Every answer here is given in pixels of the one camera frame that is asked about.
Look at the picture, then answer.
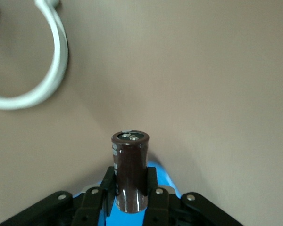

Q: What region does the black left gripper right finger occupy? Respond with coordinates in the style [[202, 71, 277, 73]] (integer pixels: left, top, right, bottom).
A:
[[143, 166, 246, 226]]

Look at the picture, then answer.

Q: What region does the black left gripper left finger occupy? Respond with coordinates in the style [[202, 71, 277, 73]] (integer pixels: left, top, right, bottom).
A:
[[0, 166, 117, 226]]

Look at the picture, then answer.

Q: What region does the dark brown cylindrical capacitor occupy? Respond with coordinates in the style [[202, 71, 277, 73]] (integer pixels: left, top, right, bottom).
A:
[[111, 129, 149, 213]]

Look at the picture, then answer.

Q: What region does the white curved plastic bracket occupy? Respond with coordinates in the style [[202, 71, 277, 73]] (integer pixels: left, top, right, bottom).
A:
[[0, 0, 69, 111]]

